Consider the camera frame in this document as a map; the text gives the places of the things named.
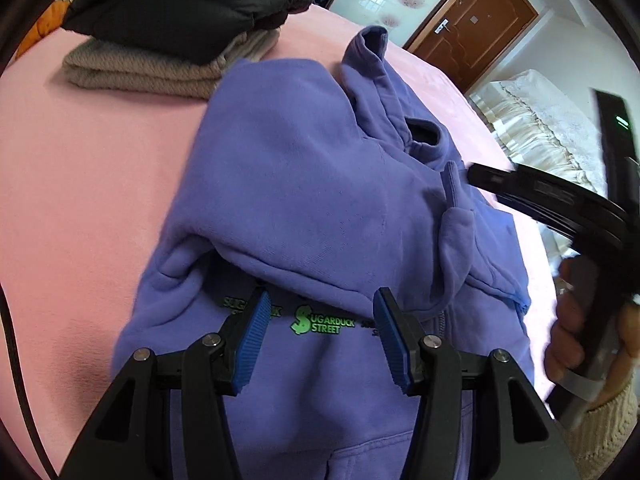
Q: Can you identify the purple hoodie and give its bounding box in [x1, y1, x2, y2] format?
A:
[112, 26, 534, 479]

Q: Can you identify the cream knit sleeve forearm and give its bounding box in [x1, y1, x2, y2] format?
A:
[560, 376, 638, 480]

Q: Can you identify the person's right hand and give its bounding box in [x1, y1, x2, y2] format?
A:
[543, 257, 640, 406]

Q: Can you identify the white lace covered furniture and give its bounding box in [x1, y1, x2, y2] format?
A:
[470, 68, 614, 261]

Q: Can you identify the brown wooden door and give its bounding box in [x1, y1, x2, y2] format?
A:
[409, 0, 538, 92]

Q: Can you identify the folded beige knit sweater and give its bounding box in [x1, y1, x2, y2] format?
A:
[62, 29, 280, 100]

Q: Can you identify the black puffer jacket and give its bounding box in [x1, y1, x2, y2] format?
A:
[62, 0, 312, 65]

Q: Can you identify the black cable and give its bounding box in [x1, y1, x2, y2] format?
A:
[0, 284, 59, 480]

